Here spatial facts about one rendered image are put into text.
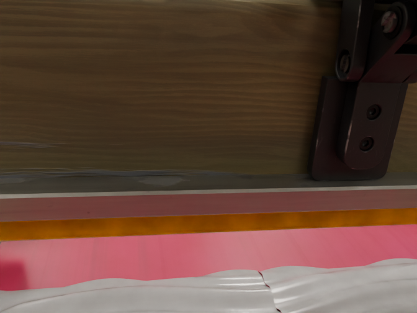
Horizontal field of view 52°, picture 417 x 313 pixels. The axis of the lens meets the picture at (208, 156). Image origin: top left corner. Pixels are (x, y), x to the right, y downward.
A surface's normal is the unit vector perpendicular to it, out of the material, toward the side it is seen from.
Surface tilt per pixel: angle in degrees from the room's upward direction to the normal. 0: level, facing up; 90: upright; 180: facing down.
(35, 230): 89
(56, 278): 0
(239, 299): 31
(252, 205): 89
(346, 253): 0
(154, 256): 0
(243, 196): 89
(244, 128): 89
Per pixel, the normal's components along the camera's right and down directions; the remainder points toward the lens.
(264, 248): 0.06, -0.92
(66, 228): 0.18, 0.39
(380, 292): 0.21, -0.59
